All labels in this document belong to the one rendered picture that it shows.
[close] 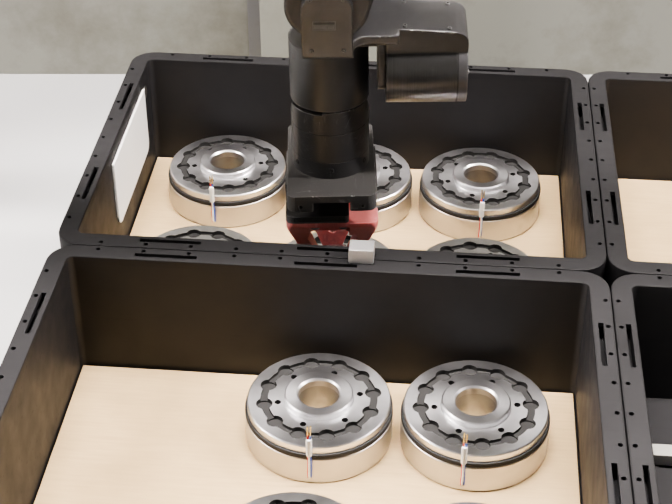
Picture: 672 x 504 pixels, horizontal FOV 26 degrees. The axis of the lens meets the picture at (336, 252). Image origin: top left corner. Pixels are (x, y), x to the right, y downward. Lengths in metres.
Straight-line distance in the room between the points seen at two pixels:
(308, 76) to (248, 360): 0.22
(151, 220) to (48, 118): 0.45
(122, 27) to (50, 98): 1.19
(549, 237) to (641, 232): 0.08
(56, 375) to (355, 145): 0.27
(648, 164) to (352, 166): 0.36
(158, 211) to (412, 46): 0.35
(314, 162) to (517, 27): 1.86
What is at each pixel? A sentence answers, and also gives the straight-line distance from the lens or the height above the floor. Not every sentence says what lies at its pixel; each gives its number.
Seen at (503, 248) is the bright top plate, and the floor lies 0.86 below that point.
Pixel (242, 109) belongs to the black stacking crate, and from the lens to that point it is 1.32.
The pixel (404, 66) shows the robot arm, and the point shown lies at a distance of 1.02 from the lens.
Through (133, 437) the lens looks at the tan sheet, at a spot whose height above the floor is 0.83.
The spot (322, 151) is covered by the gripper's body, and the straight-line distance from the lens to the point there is 1.05.
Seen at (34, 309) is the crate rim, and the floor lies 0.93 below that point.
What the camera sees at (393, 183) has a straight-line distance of 1.26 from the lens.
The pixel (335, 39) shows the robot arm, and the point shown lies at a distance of 0.99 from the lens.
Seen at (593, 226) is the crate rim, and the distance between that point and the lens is 1.09.
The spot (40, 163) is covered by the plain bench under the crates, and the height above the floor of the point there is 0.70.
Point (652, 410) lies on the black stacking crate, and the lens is 1.09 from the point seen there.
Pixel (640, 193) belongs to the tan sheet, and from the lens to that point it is 1.32.
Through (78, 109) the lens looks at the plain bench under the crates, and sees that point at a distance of 1.71.
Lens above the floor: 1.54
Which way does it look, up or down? 35 degrees down
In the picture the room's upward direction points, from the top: straight up
